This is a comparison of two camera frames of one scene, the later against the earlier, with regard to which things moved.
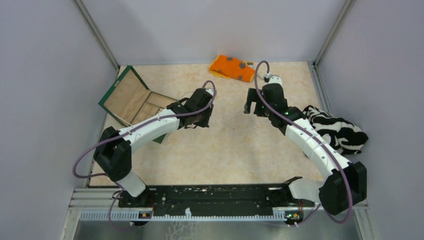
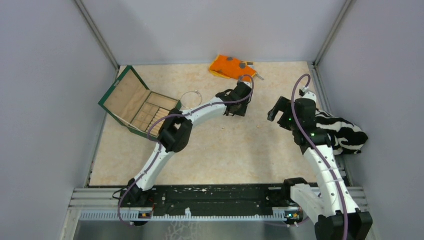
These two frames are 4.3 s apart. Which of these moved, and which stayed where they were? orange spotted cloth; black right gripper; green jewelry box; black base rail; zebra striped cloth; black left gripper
Moved: black left gripper; black right gripper
Stayed: green jewelry box; orange spotted cloth; black base rail; zebra striped cloth
